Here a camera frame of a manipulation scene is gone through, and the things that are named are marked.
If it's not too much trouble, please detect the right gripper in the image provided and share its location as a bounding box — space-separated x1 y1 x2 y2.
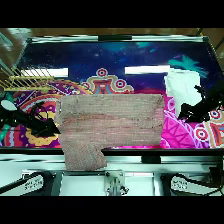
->
178 101 212 124

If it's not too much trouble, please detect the pink-brown shirt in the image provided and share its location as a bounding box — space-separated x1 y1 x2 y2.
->
54 93 166 172

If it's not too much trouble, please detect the white garment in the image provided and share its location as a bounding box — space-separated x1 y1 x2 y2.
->
164 68 203 116

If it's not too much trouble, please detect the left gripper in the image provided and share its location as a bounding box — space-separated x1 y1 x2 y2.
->
30 117 62 137

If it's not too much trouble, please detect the silver frame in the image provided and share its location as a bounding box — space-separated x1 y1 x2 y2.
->
0 153 224 197

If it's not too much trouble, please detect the yellow wire rack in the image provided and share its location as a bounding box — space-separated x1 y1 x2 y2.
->
0 66 56 93

